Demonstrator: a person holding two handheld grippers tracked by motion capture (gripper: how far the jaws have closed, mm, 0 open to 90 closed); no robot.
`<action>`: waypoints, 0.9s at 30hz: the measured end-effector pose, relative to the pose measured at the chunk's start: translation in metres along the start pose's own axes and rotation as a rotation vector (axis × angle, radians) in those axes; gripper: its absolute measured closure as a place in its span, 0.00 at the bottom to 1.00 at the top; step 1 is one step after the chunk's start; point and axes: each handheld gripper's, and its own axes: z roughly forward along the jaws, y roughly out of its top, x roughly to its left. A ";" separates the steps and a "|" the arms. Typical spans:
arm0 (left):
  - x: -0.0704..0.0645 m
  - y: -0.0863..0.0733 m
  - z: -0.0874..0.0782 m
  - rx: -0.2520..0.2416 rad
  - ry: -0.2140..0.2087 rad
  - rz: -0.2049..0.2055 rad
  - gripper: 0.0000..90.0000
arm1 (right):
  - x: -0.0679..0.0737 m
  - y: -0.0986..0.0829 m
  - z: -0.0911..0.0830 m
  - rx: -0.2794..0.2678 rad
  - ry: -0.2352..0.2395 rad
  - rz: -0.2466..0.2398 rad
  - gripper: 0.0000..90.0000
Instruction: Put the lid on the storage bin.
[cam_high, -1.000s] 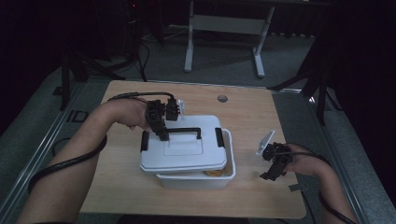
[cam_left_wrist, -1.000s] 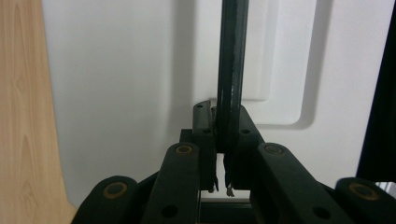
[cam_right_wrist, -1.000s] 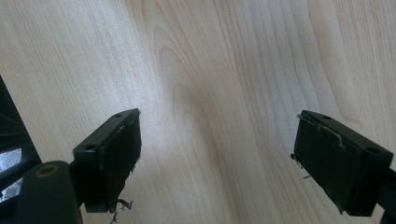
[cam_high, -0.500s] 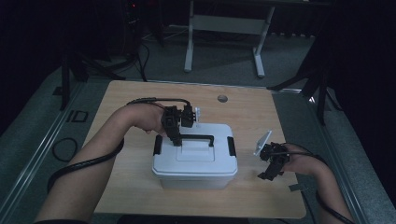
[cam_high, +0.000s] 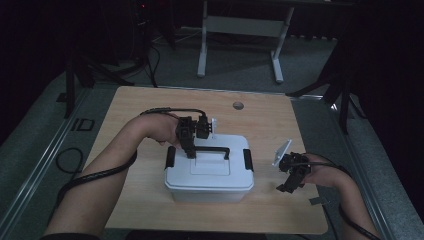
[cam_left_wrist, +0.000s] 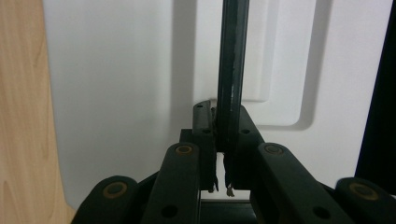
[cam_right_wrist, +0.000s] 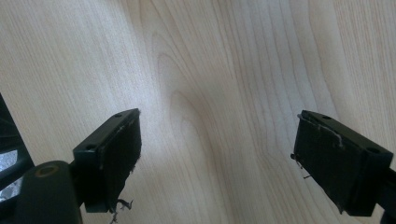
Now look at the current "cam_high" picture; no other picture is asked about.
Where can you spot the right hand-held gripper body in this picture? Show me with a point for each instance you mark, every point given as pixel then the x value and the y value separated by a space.
pixel 295 165

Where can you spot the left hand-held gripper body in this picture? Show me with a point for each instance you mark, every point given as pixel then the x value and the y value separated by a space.
pixel 201 128

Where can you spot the white plastic storage box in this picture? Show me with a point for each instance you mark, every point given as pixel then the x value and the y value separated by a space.
pixel 208 196

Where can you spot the person's left hand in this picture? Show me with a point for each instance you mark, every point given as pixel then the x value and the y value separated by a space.
pixel 160 128

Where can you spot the person's right hand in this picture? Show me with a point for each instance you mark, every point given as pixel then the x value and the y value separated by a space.
pixel 328 173

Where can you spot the grey tape piece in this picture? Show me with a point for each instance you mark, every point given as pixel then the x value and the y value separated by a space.
pixel 318 201

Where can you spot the grey round table grommet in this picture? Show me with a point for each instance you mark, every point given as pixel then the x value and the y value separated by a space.
pixel 238 106

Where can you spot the black metal stand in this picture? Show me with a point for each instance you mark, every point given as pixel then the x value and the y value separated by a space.
pixel 340 100

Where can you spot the black tripod stand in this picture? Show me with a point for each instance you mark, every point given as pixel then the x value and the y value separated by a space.
pixel 71 83

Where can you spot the dark device with red light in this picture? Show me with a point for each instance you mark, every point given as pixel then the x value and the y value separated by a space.
pixel 143 10

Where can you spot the metal floor rail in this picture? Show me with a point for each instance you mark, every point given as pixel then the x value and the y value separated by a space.
pixel 360 166
pixel 40 160

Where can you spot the white metal desk frame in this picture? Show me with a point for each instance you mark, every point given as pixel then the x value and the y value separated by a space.
pixel 243 26

